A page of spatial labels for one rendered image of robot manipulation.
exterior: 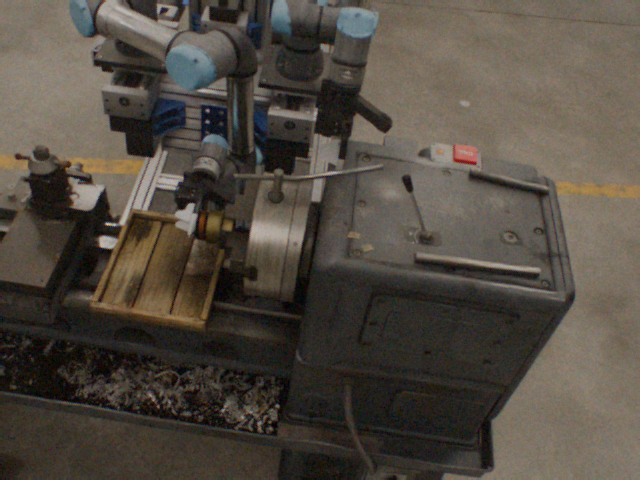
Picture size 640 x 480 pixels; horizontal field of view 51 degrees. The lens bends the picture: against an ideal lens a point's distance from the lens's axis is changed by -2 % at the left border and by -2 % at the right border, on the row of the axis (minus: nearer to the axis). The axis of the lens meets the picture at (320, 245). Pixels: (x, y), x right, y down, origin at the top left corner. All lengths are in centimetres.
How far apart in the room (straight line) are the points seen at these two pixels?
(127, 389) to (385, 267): 91
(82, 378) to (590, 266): 245
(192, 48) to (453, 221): 75
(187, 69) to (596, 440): 213
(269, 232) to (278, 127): 56
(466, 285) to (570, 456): 151
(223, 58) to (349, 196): 47
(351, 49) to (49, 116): 265
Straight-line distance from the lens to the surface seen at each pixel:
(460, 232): 159
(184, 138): 232
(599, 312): 339
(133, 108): 212
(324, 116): 148
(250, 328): 180
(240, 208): 170
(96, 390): 210
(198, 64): 170
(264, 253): 157
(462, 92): 436
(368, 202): 159
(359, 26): 144
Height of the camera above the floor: 235
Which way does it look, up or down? 48 degrees down
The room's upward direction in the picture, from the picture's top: 10 degrees clockwise
